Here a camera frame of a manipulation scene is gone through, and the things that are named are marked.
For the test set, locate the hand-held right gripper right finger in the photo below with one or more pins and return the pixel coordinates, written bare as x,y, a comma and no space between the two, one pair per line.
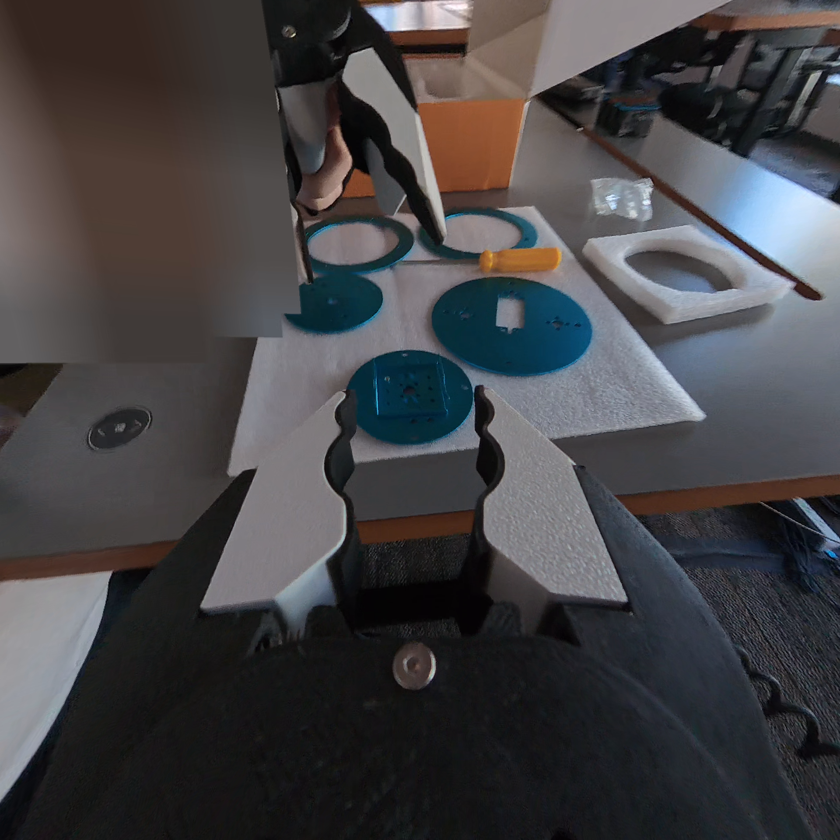
548,525

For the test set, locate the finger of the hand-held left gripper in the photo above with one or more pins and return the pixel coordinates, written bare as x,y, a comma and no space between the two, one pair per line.
400,131
386,180

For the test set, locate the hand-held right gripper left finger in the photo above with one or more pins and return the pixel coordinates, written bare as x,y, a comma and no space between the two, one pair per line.
282,518

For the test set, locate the blue square metal bracket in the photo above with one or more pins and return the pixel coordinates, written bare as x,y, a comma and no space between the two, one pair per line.
426,387

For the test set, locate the round desk grommet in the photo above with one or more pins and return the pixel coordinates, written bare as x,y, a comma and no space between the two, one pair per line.
118,430

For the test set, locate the background desk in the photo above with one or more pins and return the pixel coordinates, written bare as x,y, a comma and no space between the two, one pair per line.
774,16

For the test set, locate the person's left hand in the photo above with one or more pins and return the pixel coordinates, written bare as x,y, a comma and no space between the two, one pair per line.
328,184

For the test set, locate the white foam box insert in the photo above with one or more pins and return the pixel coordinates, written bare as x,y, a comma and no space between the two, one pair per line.
453,92

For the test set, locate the cardboard box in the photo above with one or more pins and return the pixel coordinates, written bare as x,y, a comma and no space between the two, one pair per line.
472,144

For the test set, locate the small plain blue disc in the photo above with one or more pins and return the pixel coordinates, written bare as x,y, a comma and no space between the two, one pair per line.
348,302

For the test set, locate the white foam sheet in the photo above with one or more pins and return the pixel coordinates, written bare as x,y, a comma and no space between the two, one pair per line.
590,394

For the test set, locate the large blue disc rectangular hole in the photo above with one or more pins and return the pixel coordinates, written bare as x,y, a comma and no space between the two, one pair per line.
472,341

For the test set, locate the clear plastic bag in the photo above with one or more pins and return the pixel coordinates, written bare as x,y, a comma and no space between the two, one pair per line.
620,197

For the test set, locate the white foam block round hole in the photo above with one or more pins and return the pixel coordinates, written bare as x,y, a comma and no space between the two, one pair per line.
669,305

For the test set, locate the white cloth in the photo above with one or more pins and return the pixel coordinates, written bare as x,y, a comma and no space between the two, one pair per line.
39,656

